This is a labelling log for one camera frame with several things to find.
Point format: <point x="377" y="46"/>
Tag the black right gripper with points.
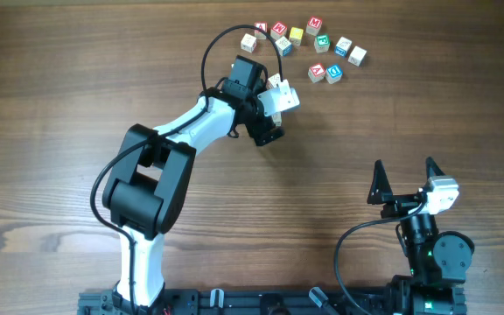
<point x="381" y="192"/>

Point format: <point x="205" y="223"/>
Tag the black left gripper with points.
<point x="265" y="125"/>

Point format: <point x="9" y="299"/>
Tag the red sided plain block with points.
<point x="273" y="81"/>

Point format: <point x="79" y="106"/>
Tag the blue D block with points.
<point x="333" y="74"/>

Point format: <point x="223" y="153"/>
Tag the yellow sided plain block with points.
<point x="277" y="119"/>

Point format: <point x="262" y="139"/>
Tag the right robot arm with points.
<point x="438" y="261"/>

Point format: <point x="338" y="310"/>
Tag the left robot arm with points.
<point x="149" y="178"/>

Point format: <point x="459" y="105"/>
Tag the plain block upper left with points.
<point x="248" y="43"/>

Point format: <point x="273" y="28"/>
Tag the red A block top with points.
<point x="260" y="30"/>

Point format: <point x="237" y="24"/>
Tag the blue sided picture block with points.
<point x="284" y="46"/>

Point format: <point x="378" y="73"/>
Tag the red W block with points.
<point x="278" y="30"/>

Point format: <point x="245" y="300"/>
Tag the green letter block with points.
<point x="322" y="43"/>

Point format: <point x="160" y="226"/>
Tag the red M block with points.
<point x="314" y="25"/>

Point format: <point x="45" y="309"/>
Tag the blue picture block right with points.
<point x="342" y="46"/>

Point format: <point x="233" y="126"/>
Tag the plain block far right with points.
<point x="357" y="55"/>

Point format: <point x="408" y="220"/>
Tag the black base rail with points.
<point x="378" y="300"/>

